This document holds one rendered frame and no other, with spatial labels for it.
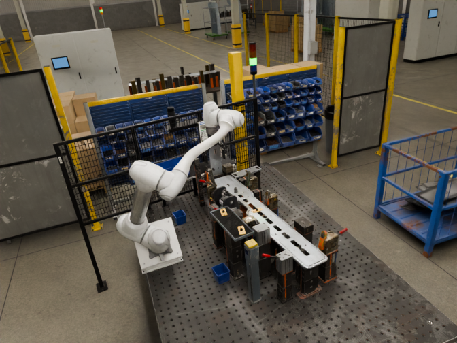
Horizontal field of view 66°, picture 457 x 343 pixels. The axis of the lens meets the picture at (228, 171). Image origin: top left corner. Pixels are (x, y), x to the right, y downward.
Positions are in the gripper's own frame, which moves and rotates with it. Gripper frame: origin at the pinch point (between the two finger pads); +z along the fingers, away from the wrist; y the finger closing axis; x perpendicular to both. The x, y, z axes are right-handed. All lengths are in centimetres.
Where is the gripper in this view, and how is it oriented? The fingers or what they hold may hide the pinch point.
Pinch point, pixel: (215, 159)
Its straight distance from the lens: 251.4
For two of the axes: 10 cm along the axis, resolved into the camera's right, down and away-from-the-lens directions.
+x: -4.6, -3.7, 8.1
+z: 0.8, 8.9, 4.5
